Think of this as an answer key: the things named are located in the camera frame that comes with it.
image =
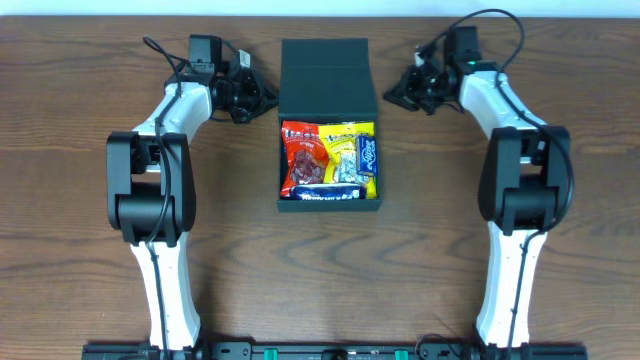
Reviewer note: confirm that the blue Eclipse mint box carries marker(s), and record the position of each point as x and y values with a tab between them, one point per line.
366	157

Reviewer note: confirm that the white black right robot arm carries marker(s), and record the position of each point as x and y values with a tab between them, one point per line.
527	181

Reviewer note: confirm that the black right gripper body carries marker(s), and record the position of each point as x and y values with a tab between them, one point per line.
417	85

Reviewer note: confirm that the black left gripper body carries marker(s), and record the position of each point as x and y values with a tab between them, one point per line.
251	93

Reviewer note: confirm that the yellow nuts snack bag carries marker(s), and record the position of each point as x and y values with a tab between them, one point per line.
340	143

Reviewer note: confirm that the purple Dairy Milk bar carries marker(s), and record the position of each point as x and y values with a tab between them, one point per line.
328	192

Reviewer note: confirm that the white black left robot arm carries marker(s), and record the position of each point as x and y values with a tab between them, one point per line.
151	195

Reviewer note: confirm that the black gift box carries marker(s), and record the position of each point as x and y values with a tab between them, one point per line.
326	81

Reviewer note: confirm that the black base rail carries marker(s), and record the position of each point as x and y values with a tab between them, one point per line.
430	350

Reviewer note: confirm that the red Maltesers bag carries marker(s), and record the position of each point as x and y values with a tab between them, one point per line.
307	158

